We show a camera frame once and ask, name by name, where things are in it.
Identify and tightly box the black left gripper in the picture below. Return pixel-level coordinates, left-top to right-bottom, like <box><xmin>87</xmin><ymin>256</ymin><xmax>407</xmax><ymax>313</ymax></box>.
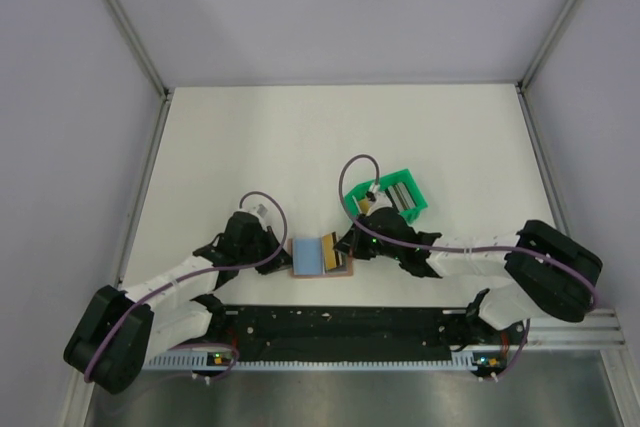
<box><xmin>238</xmin><ymin>225</ymin><xmax>296</xmax><ymax>275</ymax></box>

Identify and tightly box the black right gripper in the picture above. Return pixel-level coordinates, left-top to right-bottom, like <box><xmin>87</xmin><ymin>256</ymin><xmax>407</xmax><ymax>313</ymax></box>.
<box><xmin>334</xmin><ymin>213</ymin><xmax>403</xmax><ymax>261</ymax></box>

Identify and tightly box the gold credit card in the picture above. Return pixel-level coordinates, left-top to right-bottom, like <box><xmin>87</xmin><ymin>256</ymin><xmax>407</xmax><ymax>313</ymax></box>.
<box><xmin>357</xmin><ymin>198</ymin><xmax>373</xmax><ymax>215</ymax></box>
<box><xmin>321</xmin><ymin>232</ymin><xmax>346</xmax><ymax>274</ymax></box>

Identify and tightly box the green plastic card bin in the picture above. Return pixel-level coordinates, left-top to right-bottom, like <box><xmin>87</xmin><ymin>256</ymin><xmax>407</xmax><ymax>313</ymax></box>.
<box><xmin>344</xmin><ymin>169</ymin><xmax>428</xmax><ymax>224</ymax></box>

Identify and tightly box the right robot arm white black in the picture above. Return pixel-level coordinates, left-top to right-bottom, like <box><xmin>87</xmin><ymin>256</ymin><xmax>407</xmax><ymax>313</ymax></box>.
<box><xmin>334</xmin><ymin>207</ymin><xmax>602</xmax><ymax>343</ymax></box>

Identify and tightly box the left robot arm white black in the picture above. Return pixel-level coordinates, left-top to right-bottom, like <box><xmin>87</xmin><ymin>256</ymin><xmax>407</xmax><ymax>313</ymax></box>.
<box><xmin>63</xmin><ymin>209</ymin><xmax>293</xmax><ymax>394</ymax></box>

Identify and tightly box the stack of light cards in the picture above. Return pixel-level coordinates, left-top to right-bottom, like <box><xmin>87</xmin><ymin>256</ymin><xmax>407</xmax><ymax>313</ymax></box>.
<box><xmin>387</xmin><ymin>182</ymin><xmax>416</xmax><ymax>211</ymax></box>

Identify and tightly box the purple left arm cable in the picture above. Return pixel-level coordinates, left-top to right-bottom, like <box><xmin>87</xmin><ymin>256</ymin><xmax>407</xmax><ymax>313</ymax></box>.
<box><xmin>82</xmin><ymin>190</ymin><xmax>287</xmax><ymax>386</ymax></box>

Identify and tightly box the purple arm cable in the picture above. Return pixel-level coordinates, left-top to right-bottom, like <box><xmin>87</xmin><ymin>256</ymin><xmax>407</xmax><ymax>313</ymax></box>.
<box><xmin>338</xmin><ymin>154</ymin><xmax>601</xmax><ymax>383</ymax></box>
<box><xmin>82</xmin><ymin>190</ymin><xmax>287</xmax><ymax>386</ymax></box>

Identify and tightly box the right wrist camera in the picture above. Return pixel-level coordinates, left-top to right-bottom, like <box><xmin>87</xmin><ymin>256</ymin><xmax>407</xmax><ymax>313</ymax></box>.
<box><xmin>366</xmin><ymin>187</ymin><xmax>393</xmax><ymax>210</ymax></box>

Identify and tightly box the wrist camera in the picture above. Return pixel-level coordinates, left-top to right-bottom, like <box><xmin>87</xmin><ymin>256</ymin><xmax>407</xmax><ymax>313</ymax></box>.
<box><xmin>366</xmin><ymin>187</ymin><xmax>393</xmax><ymax>210</ymax></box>
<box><xmin>249</xmin><ymin>204</ymin><xmax>268</xmax><ymax>220</ymax></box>

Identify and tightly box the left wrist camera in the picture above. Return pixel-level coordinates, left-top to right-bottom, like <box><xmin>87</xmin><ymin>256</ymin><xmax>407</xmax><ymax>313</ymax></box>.
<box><xmin>249</xmin><ymin>204</ymin><xmax>268</xmax><ymax>220</ymax></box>

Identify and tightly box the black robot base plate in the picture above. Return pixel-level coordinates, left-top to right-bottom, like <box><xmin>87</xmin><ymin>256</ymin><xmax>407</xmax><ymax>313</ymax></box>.
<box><xmin>208</xmin><ymin>305</ymin><xmax>524</xmax><ymax>361</ymax></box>

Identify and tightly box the grey slotted cable duct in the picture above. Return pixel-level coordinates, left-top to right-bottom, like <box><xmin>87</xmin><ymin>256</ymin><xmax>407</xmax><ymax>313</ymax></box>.
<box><xmin>143</xmin><ymin>351</ymin><xmax>499</xmax><ymax>372</ymax></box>

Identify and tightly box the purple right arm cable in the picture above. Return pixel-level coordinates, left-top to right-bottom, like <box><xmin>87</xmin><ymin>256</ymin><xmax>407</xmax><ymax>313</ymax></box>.
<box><xmin>338</xmin><ymin>154</ymin><xmax>601</xmax><ymax>383</ymax></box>

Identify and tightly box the aluminium frame rail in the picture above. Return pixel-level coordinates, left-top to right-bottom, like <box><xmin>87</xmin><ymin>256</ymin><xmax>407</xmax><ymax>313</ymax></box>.
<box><xmin>527</xmin><ymin>309</ymin><xmax>626</xmax><ymax>350</ymax></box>

